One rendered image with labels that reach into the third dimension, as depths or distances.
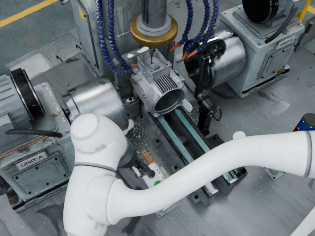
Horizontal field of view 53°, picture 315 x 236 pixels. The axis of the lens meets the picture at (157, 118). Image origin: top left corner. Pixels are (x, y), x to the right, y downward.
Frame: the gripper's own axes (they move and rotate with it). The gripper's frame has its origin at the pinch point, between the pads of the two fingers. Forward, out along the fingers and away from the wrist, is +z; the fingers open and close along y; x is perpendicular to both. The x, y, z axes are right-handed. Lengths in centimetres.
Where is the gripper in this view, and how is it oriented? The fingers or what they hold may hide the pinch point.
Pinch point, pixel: (144, 169)
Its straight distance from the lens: 109.6
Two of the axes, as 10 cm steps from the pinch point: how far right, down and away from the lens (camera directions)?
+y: -5.1, -7.1, 4.8
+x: -8.1, 5.9, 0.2
